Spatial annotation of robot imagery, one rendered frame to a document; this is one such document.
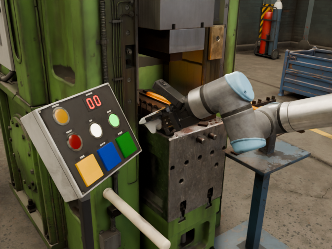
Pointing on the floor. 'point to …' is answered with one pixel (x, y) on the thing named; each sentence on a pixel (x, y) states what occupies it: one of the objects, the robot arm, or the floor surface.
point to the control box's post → (86, 222)
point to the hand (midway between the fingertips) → (141, 119)
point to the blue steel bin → (307, 72)
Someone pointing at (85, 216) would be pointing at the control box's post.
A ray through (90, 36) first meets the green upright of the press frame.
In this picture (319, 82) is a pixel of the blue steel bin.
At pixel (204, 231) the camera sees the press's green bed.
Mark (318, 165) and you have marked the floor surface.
